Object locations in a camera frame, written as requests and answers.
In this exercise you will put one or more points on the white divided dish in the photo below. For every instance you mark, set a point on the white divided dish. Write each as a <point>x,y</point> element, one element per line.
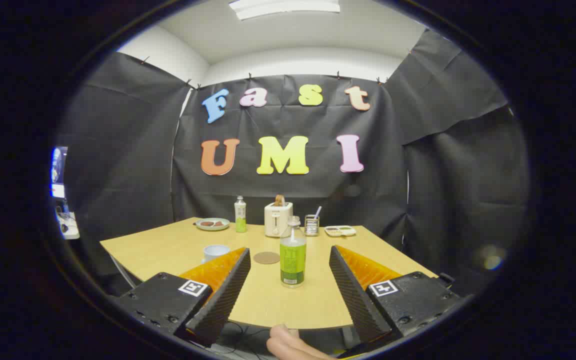
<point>340,231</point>

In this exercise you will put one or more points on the small green drink bottle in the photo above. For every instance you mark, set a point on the small green drink bottle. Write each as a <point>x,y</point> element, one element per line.
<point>240,220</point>

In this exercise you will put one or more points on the white power strip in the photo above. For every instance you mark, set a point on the white power strip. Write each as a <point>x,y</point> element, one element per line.
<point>68,227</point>

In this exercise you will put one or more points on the metal mesh holder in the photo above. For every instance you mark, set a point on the metal mesh holder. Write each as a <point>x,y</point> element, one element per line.
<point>311,226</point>

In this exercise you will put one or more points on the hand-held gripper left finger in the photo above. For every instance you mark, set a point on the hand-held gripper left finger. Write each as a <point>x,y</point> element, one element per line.
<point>223,300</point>

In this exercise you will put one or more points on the ceiling light panel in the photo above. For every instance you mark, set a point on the ceiling light panel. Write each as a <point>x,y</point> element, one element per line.
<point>283,7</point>

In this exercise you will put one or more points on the white spoon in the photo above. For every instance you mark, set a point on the white spoon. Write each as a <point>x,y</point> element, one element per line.
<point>317,211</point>

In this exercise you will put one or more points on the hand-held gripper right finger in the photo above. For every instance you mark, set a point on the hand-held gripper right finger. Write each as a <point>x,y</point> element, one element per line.
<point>355,295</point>

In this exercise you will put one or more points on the computer monitor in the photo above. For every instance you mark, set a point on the computer monitor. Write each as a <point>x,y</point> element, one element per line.
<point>59,172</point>

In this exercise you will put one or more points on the toast slice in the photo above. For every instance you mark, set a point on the toast slice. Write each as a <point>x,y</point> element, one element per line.
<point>280,200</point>

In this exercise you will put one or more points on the cream toaster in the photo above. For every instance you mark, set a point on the cream toaster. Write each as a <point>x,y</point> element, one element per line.
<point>277,222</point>

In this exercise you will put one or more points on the green label juice bottle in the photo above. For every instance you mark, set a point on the green label juice bottle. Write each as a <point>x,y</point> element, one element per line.
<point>293,265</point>

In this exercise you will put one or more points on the pale blue cup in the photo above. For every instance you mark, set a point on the pale blue cup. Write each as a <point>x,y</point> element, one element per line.
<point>215,251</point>

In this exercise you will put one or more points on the black backdrop cloth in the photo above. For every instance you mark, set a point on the black backdrop cloth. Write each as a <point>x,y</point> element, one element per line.
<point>393,175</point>

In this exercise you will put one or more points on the pale green plate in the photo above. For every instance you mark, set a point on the pale green plate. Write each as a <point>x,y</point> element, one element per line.
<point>212,227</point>

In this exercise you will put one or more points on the round brown coaster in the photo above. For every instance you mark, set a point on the round brown coaster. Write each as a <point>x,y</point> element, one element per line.
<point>266,258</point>

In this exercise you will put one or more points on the wooden table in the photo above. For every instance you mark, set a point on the wooden table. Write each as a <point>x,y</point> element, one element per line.
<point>168,245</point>

